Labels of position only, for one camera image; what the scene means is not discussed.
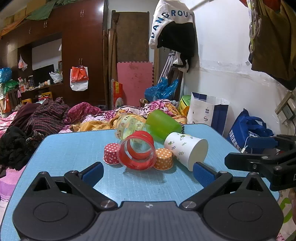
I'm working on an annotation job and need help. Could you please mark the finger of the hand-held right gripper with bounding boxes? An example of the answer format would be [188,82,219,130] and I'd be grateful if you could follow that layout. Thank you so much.
[248,134,296,151]
[224,152,281,173]

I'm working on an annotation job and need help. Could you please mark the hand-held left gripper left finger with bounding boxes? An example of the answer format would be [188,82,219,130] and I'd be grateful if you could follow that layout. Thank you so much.
[29,162,117,211]

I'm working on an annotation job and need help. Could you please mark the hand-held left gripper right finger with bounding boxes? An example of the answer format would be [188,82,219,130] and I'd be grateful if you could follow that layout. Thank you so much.
[180,162,271,210]

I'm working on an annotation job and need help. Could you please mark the white leaf print paper cup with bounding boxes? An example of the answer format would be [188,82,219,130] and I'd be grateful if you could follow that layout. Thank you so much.
[164,132,209,172]

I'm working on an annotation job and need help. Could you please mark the red banded clear cup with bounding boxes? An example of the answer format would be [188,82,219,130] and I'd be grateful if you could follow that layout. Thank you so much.
[117,130,157,171]

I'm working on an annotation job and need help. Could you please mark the red polka dot paper cup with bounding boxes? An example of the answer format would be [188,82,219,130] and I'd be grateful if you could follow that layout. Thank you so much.
[103,143,122,165]

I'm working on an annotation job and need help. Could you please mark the orange polka dot paper cup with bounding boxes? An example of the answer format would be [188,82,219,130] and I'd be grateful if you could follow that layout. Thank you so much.
[153,148,174,170]

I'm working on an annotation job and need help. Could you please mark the clear yellow print cup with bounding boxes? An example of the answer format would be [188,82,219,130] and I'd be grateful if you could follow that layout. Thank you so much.
[114,113,147,141]

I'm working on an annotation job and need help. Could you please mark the green plastic cup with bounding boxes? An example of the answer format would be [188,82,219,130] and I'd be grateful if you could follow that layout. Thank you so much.
[145,109,183,143]

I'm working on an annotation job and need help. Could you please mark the blue tote bag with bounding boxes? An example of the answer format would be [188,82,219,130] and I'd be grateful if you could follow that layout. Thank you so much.
[226,108,275,155]

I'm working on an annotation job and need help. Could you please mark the floral blanket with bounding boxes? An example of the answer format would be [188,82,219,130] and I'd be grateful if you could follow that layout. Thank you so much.
[59,99,188,133]

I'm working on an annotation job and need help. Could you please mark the white and blue paper bag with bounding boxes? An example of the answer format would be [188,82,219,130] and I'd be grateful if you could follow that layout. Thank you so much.
[186,92,229,136]

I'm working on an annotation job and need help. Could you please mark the green box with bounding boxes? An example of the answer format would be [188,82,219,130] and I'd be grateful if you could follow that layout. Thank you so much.
[179,95,191,114]

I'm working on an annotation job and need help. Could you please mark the black cloth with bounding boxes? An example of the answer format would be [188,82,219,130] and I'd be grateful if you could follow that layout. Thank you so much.
[0,126,45,171]

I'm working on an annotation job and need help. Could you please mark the pink striped bed sheet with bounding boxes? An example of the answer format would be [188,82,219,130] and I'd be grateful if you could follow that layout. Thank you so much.
[0,160,36,210]

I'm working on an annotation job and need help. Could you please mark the orange printed sack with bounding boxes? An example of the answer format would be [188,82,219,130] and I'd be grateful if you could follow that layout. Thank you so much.
[112,80,124,108]

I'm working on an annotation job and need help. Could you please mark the orange and white plastic bag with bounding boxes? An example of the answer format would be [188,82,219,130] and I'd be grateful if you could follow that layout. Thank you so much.
[70,66,90,91]

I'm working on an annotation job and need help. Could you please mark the pink foam mat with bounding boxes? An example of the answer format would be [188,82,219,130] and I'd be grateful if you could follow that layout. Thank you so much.
[117,61,154,107]

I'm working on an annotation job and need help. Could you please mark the brown hanging garment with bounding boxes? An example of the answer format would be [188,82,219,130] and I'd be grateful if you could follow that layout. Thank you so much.
[248,0,296,91]

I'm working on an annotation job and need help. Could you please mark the black television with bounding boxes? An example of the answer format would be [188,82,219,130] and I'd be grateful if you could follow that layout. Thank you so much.
[32,64,56,83]

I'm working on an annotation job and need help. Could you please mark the metal crutch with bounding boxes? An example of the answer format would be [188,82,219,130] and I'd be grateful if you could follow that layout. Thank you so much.
[157,52,176,84]

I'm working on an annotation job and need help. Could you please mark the white plastic hangers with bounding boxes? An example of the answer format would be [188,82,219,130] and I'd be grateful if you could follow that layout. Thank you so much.
[248,0,263,52]

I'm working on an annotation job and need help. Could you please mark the dark wooden wardrobe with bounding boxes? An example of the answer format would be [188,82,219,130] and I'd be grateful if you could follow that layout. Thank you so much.
[0,0,110,112]

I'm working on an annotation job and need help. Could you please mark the small white red plastic bag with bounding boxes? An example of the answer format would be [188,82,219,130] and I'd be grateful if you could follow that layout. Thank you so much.
[18,55,28,71]

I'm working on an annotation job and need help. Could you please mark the light blue plastic bag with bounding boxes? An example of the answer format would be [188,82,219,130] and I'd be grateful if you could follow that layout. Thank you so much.
[0,67,13,84]

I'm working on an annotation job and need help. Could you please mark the black hanging garment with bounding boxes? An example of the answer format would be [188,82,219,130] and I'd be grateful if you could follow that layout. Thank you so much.
[157,22,196,73]

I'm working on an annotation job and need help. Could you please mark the wooden board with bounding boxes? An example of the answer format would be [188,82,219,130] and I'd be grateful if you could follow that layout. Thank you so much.
[110,10,150,63]

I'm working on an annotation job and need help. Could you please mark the white hooded garment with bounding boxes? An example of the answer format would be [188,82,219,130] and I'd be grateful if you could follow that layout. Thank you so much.
[149,0,194,49]

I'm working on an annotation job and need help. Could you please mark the green cloth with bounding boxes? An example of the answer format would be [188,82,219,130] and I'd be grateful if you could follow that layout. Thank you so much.
[25,0,59,20]

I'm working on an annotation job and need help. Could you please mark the white cable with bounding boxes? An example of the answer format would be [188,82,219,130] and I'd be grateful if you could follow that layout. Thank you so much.
[240,136,255,153]

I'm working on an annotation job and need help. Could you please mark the wall socket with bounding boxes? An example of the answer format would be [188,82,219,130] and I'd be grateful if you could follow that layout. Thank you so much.
[275,91,296,126]

